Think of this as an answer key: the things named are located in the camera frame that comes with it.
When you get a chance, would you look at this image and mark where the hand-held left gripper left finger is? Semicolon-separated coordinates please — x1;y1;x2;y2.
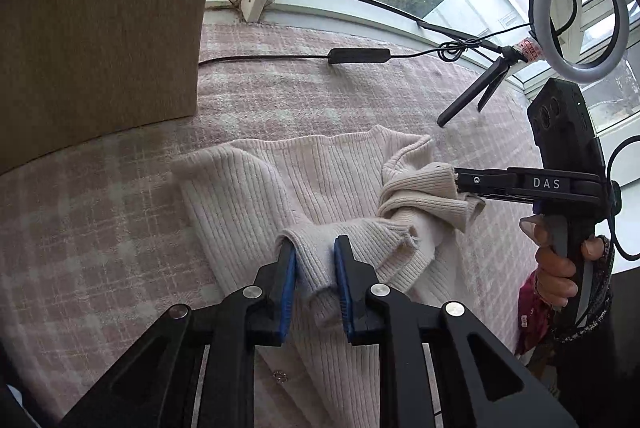
57;240;298;428

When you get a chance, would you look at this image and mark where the person's right hand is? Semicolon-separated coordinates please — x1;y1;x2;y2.
520;214;608;309

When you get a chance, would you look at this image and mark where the black cable with inline switch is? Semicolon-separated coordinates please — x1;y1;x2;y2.
197;23;533;69

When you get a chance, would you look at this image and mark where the black mini tripod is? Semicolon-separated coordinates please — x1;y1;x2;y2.
436;45;528;128

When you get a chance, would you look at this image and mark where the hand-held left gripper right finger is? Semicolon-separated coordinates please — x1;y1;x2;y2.
334;235;581;428

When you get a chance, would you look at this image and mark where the dark red cloth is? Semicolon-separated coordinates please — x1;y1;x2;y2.
515;270;556;356

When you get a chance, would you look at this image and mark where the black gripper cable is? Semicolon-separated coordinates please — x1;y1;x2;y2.
602;135;640;261

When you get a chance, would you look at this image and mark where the cream ribbed knit sweater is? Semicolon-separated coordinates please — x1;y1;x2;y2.
170;124;488;428

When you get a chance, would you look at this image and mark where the pink plaid blanket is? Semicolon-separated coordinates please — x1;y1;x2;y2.
0;20;546;428

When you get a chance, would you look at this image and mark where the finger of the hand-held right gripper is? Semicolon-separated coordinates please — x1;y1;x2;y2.
452;166;523;205

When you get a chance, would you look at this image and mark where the white ring light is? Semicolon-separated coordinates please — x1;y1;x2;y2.
529;0;632;84

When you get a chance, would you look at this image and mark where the brown fabric headboard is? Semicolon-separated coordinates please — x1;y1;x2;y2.
0;0;231;176

